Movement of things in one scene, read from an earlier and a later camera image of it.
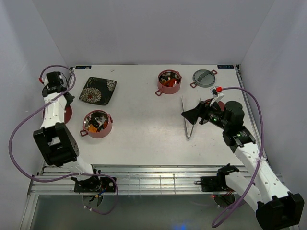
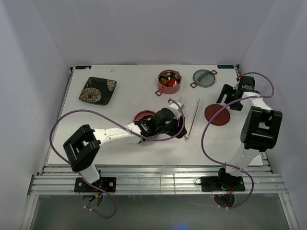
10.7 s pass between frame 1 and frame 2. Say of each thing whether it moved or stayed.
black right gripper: moved
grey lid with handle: stayed
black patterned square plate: stayed
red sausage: stayed
